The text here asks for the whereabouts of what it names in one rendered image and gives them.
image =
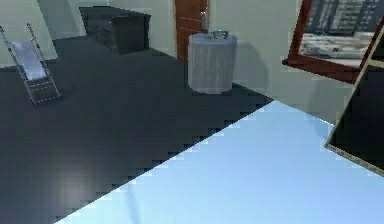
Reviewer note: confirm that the small grey bowl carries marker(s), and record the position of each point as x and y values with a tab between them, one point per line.
220	34

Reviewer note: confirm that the black shelf with pale frame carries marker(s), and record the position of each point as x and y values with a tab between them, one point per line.
363	116

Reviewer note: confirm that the black cabinet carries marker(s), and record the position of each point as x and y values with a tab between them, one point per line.
120	30

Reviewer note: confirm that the brown wooden room door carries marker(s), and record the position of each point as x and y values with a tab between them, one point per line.
190	23

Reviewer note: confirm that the grey bottle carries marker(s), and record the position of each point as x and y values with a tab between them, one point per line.
203	20

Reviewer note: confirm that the white towel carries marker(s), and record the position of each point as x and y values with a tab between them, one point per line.
29	60

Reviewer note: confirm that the grey ladder towel rack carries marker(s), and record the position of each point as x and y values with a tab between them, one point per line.
40	85

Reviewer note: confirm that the small yellow item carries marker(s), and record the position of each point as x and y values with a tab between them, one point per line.
208	37

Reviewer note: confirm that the grey round side table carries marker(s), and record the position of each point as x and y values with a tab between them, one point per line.
210	63

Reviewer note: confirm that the light blue bed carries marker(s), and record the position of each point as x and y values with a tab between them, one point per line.
253	173

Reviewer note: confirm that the red framed window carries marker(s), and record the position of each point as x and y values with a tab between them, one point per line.
333	36

